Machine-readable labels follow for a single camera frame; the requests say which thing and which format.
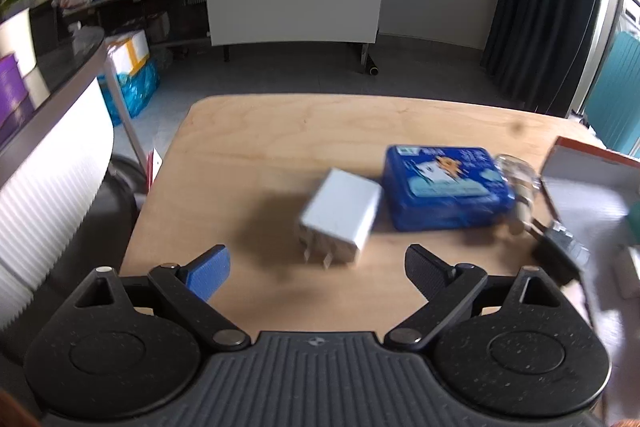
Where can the dark curtain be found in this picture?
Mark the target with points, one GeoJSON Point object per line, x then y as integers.
{"type": "Point", "coordinates": [545, 7]}

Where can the green product box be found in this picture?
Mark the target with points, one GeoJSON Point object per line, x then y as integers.
{"type": "Point", "coordinates": [635, 217]}

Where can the black round stool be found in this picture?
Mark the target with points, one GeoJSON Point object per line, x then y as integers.
{"type": "Point", "coordinates": [117, 212]}

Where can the blue tissue pack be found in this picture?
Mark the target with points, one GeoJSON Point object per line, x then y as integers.
{"type": "Point", "coordinates": [445, 187]}

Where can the white cube charger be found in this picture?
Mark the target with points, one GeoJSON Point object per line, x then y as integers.
{"type": "Point", "coordinates": [340, 212]}

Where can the black rolled tube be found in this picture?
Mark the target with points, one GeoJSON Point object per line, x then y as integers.
{"type": "Point", "coordinates": [370, 67]}

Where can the curved white ribbed counter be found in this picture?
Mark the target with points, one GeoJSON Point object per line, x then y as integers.
{"type": "Point", "coordinates": [50, 187]}

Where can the orange-rimmed cardboard box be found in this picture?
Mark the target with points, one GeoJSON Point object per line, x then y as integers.
{"type": "Point", "coordinates": [590, 197]}

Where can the blue plastic bag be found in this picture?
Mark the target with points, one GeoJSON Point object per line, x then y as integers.
{"type": "Point", "coordinates": [132, 89]}

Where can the white panel desk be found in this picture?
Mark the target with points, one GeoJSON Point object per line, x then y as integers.
{"type": "Point", "coordinates": [295, 14]}

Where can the black charger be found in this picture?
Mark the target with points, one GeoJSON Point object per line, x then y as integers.
{"type": "Point", "coordinates": [562, 252]}

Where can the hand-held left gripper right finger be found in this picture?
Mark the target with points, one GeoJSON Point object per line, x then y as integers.
{"type": "Point", "coordinates": [425, 271]}

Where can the cardboard box with yellow tape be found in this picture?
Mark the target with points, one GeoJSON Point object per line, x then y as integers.
{"type": "Point", "coordinates": [127, 52]}

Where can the purple box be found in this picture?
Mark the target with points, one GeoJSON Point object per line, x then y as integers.
{"type": "Point", "coordinates": [12, 97]}

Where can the clear plastic object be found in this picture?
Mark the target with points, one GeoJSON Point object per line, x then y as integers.
{"type": "Point", "coordinates": [520, 187]}

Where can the long curved media cabinet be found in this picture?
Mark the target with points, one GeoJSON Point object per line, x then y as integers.
{"type": "Point", "coordinates": [165, 2]}

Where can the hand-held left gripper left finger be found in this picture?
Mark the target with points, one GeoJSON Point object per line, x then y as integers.
{"type": "Point", "coordinates": [210, 274]}

